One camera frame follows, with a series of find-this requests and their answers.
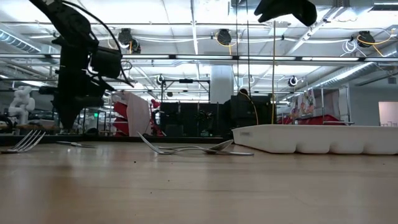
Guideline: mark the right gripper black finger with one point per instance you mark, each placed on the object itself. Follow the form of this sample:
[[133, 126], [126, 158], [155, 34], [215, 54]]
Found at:
[[269, 7], [270, 16]]

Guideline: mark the white plastic cutlery tray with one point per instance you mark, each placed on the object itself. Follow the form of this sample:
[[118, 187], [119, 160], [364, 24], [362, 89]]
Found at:
[[311, 138]]

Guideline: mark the white cloth cover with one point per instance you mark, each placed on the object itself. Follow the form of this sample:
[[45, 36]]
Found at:
[[138, 113]]

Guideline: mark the spoon and knife left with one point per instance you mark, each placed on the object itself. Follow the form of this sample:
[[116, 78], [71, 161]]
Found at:
[[76, 144]]

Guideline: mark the colourful printed banner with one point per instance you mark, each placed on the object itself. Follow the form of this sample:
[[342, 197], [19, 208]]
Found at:
[[306, 104]]

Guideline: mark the overhead light bar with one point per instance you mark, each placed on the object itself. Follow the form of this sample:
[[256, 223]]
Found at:
[[202, 57]]

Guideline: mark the silver ventilation duct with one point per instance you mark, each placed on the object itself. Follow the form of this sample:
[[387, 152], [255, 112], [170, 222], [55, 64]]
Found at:
[[357, 73]]

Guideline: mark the red storage bin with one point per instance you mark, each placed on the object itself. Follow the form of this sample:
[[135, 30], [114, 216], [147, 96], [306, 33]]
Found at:
[[317, 119]]

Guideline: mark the grey ceiling vent duct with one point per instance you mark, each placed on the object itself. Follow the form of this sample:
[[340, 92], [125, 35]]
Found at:
[[18, 42]]

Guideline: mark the pile of silver cutlery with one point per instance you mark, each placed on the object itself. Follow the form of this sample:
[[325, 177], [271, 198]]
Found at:
[[124, 139]]

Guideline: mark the white humanoid robot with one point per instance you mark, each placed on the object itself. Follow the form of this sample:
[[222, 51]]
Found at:
[[23, 104]]

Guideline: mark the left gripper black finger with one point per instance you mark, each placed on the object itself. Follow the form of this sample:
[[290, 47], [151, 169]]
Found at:
[[78, 112], [63, 115]]

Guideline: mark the person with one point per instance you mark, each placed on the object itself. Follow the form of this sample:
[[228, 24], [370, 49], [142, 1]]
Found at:
[[243, 92]]

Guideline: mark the red machine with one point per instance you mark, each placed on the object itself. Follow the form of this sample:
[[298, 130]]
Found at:
[[120, 109]]

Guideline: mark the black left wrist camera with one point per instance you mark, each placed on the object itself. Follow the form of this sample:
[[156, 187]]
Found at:
[[105, 62]]

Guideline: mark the silver fork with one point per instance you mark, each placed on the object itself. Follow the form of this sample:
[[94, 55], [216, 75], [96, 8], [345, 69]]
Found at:
[[242, 153], [14, 149]]

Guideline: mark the black workstation desk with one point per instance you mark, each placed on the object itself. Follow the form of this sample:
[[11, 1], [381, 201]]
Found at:
[[192, 118]]

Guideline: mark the black metal gantry frame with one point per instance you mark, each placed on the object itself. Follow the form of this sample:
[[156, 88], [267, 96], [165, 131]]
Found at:
[[186, 80]]

